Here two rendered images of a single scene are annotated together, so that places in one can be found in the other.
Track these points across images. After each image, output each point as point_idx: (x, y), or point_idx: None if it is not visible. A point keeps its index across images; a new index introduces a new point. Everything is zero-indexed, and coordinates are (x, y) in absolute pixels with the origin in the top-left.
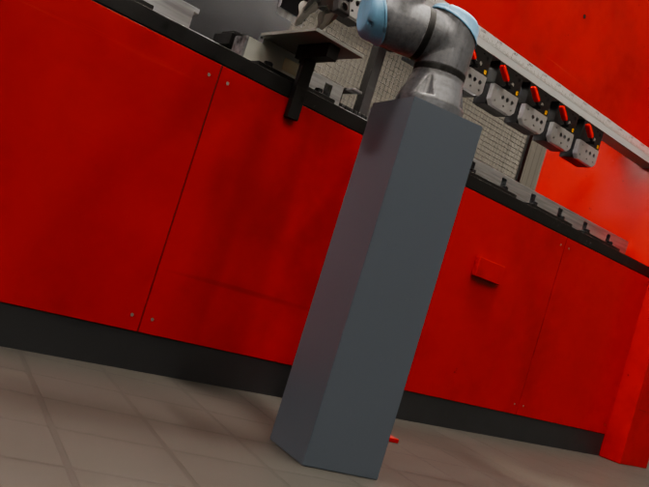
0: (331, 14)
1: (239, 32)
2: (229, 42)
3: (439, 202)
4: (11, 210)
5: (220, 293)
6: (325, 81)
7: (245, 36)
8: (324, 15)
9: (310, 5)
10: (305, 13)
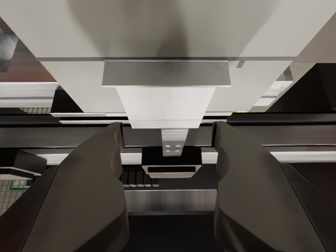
0: (52, 235)
1: (188, 172)
2: (200, 147)
3: None
4: None
5: None
6: (6, 74)
7: (292, 79)
8: (124, 196)
9: (306, 206)
10: (260, 156)
